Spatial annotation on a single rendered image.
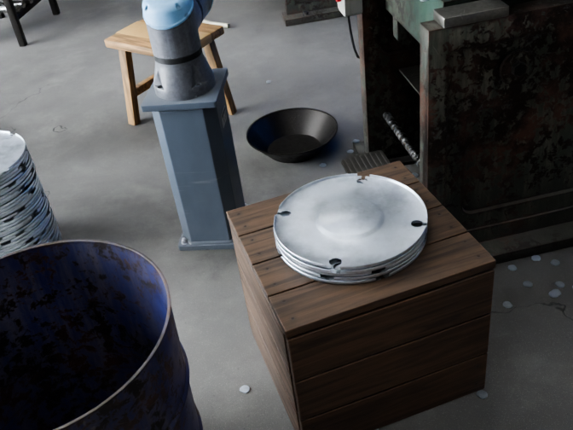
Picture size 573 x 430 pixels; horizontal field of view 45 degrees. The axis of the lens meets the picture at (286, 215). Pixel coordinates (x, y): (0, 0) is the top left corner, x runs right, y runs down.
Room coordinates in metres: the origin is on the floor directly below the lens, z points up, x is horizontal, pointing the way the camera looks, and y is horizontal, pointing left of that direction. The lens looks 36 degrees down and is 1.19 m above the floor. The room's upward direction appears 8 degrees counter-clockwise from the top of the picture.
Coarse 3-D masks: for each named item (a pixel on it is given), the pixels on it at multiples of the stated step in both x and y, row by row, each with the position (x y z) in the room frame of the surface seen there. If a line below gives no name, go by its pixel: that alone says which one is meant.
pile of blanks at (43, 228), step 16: (32, 160) 1.68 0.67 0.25; (0, 176) 1.52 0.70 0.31; (16, 176) 1.55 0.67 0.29; (32, 176) 1.61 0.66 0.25; (0, 192) 1.51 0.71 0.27; (16, 192) 1.54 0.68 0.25; (32, 192) 1.60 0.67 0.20; (0, 208) 1.50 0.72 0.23; (16, 208) 1.53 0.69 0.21; (32, 208) 1.56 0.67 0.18; (48, 208) 1.64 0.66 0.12; (0, 224) 1.49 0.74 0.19; (16, 224) 1.52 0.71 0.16; (32, 224) 1.54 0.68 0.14; (48, 224) 1.60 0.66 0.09; (0, 240) 1.49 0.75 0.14; (16, 240) 1.51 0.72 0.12; (32, 240) 1.54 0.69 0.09; (48, 240) 1.58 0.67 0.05; (0, 256) 1.48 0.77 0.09
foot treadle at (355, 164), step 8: (376, 152) 1.62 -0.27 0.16; (344, 160) 1.60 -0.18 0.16; (352, 160) 1.59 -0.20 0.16; (360, 160) 1.59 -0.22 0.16; (368, 160) 1.58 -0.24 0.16; (376, 160) 1.58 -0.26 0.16; (384, 160) 1.57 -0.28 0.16; (392, 160) 1.58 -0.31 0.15; (400, 160) 1.58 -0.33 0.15; (408, 160) 1.57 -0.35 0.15; (344, 168) 1.57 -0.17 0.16; (352, 168) 1.56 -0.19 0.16; (360, 168) 1.55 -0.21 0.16; (368, 168) 1.55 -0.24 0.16
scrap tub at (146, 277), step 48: (96, 240) 0.96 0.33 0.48; (0, 288) 0.94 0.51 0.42; (48, 288) 0.96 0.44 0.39; (96, 288) 0.96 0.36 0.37; (144, 288) 0.91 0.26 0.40; (0, 336) 0.91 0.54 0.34; (48, 336) 0.95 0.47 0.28; (96, 336) 0.96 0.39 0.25; (144, 336) 0.93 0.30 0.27; (0, 384) 0.88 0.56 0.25; (48, 384) 0.93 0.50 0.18; (96, 384) 0.96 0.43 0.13; (144, 384) 0.66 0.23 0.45
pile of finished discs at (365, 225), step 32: (320, 192) 1.15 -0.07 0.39; (352, 192) 1.13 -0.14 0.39; (384, 192) 1.11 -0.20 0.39; (288, 224) 1.05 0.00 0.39; (320, 224) 1.03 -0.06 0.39; (352, 224) 1.02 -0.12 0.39; (384, 224) 1.01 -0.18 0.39; (416, 224) 1.02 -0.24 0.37; (288, 256) 0.97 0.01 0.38; (320, 256) 0.95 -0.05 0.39; (352, 256) 0.94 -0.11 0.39; (384, 256) 0.92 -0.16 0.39; (416, 256) 0.95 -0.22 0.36
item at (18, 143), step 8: (0, 136) 1.73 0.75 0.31; (16, 136) 1.72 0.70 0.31; (0, 144) 1.68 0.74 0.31; (8, 144) 1.68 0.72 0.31; (16, 144) 1.67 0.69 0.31; (24, 144) 1.66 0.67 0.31; (0, 152) 1.64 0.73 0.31; (8, 152) 1.63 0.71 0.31; (16, 152) 1.63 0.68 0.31; (24, 152) 1.62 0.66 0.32; (0, 160) 1.59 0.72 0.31; (8, 160) 1.59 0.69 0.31; (16, 160) 1.57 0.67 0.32; (0, 168) 1.55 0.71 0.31; (8, 168) 1.54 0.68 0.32
